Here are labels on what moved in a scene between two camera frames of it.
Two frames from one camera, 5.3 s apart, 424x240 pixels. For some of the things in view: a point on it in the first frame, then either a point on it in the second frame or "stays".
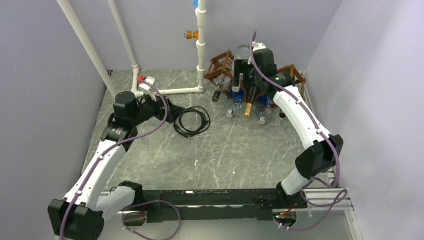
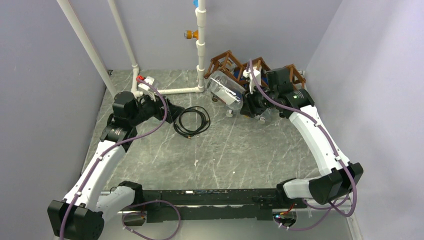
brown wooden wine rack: x=220 y=69 stays
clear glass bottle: x=242 y=53 to x=224 y=89
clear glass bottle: x=156 y=84 stays
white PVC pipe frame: x=201 y=17 stays
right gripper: x=242 y=66 to x=249 y=107
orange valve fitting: x=189 y=34 stays
